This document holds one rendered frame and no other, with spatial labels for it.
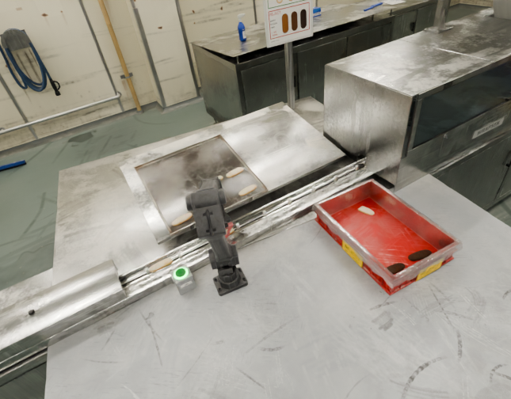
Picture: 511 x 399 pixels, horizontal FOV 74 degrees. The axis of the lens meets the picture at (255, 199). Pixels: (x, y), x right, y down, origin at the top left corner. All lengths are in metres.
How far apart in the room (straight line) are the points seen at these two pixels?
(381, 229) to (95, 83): 4.12
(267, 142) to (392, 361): 1.22
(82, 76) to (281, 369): 4.31
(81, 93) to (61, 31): 0.70
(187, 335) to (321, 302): 0.48
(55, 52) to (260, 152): 3.43
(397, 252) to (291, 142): 0.83
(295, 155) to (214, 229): 0.99
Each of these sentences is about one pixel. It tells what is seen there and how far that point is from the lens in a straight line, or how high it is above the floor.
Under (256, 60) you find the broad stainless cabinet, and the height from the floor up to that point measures 0.93.
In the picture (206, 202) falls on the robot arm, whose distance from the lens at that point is 0.92.
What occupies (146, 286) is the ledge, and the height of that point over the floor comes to 0.86.
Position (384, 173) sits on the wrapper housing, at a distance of 1.74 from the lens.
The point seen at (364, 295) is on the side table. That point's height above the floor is 0.82.
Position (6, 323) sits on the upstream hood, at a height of 0.92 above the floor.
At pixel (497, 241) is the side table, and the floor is 0.82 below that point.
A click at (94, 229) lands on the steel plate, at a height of 0.82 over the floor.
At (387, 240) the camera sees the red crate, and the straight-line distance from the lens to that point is 1.50.
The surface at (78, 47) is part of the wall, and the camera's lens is 4.83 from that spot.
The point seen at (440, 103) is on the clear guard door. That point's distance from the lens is 1.68.
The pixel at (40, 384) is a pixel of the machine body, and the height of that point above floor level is 0.65.
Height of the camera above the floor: 1.90
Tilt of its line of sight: 40 degrees down
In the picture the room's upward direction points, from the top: 8 degrees counter-clockwise
